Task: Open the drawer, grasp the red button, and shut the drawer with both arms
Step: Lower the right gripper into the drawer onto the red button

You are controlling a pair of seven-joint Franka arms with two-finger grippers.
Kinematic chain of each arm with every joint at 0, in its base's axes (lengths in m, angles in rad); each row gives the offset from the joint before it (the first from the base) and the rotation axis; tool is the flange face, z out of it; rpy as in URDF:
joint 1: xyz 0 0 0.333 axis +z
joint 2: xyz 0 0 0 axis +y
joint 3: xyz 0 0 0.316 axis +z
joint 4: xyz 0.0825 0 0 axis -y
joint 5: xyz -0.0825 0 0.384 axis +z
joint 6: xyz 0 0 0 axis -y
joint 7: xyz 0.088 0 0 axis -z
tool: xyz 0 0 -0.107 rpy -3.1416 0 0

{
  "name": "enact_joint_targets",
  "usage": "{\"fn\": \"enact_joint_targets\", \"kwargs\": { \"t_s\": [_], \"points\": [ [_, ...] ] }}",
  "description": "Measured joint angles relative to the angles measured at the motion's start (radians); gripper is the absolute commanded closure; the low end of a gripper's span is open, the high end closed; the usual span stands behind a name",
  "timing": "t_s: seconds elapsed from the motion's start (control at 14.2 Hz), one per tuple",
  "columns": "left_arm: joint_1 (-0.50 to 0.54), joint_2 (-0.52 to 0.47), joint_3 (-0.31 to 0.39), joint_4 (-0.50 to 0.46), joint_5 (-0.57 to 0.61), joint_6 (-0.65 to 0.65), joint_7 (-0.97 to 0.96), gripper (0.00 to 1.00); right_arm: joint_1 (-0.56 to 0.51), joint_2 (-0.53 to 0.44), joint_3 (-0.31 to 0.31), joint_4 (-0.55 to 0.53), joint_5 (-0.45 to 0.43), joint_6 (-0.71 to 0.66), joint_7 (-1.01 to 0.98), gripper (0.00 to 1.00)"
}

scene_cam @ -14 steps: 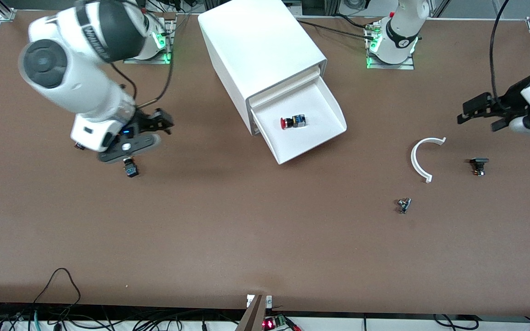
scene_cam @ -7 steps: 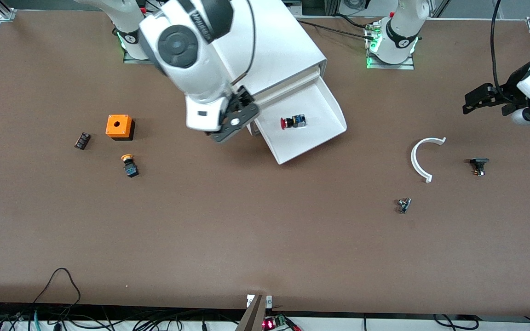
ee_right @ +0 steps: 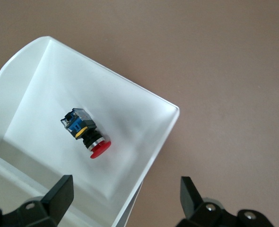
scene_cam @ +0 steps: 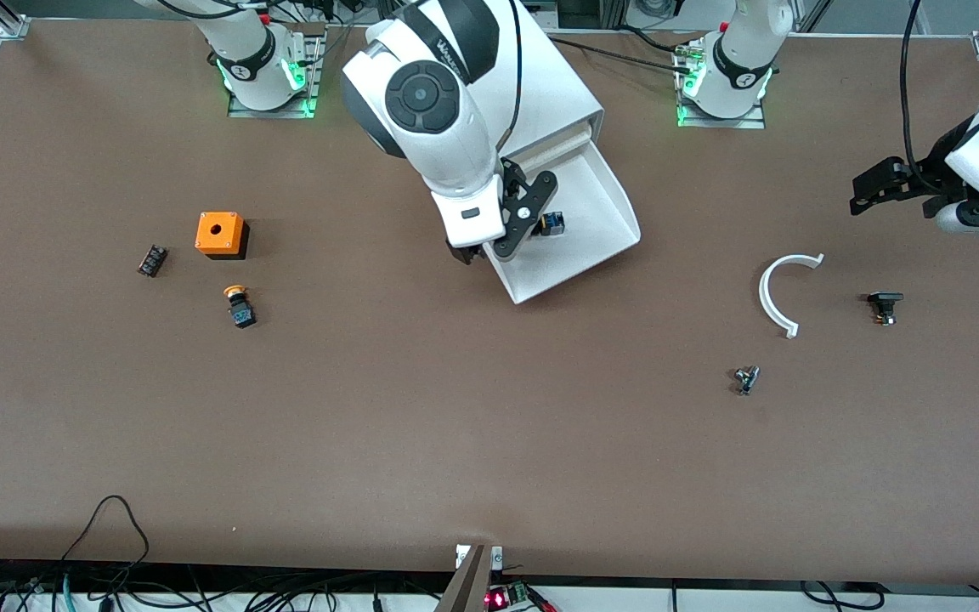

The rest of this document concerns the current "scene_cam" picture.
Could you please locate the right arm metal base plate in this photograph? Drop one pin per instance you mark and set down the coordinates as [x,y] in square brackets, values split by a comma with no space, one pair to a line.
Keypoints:
[239,109]

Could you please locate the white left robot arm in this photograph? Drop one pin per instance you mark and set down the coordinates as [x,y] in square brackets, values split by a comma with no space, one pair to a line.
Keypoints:
[740,59]

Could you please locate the white drawer cabinet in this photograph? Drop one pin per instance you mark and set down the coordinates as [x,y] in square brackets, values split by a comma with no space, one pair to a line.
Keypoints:
[553,85]

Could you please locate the small grey metal part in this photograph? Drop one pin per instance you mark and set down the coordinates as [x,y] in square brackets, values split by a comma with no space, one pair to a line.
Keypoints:
[745,378]

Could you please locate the orange-capped push button switch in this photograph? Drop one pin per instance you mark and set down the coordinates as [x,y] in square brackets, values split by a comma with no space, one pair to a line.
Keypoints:
[240,310]

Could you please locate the red-capped push button switch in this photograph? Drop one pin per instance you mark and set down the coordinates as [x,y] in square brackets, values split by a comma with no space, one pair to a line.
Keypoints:
[552,225]

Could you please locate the brown angled stand post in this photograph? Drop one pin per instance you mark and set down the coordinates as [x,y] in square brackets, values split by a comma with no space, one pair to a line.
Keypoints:
[468,586]

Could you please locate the circuit board with red light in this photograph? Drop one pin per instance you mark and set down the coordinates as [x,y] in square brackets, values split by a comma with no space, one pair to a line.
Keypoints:
[498,599]

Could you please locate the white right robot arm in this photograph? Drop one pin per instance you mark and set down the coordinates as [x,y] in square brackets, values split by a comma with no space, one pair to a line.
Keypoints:
[430,127]

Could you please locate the orange switch enclosure box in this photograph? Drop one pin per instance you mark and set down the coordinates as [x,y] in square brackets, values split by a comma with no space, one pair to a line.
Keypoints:
[219,231]

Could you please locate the white curved plastic piece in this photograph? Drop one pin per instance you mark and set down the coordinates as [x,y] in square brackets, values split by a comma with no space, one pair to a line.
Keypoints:
[766,297]

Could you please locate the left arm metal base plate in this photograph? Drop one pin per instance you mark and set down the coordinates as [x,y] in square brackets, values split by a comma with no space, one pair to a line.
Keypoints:
[753,121]

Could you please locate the black flat-headed switch part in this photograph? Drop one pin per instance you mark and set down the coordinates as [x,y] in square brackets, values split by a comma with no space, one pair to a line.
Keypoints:
[885,299]

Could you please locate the dark cylindrical capacitor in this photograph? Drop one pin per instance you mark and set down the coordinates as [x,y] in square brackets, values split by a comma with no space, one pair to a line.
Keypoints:
[152,260]

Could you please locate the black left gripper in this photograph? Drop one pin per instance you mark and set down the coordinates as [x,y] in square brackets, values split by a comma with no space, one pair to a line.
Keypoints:
[934,167]

